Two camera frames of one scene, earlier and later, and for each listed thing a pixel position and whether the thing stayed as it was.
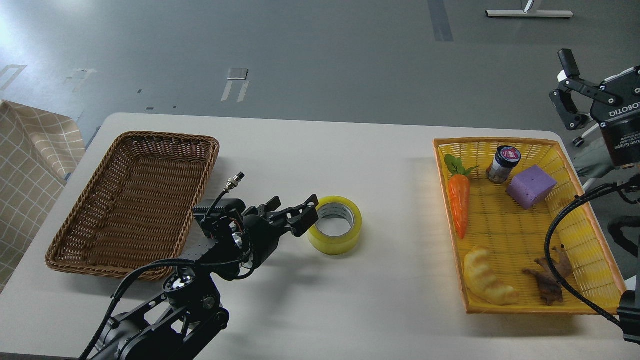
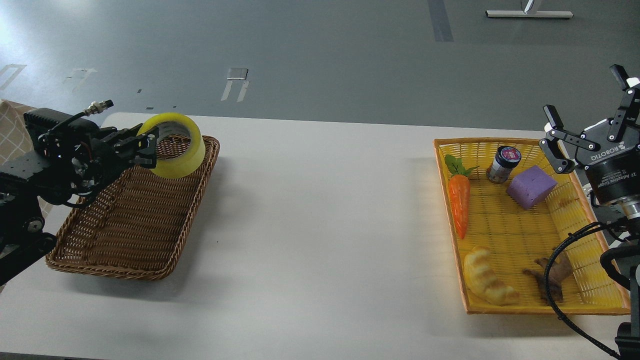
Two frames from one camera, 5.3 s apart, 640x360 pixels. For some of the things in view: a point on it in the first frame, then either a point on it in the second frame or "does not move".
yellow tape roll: x=338 y=207 -> x=187 y=165
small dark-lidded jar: x=506 y=158 does not move
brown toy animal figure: x=550 y=289 does not move
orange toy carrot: x=459 y=186 does not move
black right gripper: x=620 y=121 -> x=611 y=159
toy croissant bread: x=482 y=280 does not move
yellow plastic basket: x=500 y=195 does not move
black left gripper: x=263 y=236 -> x=95 y=159
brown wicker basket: x=138 y=211 does not move
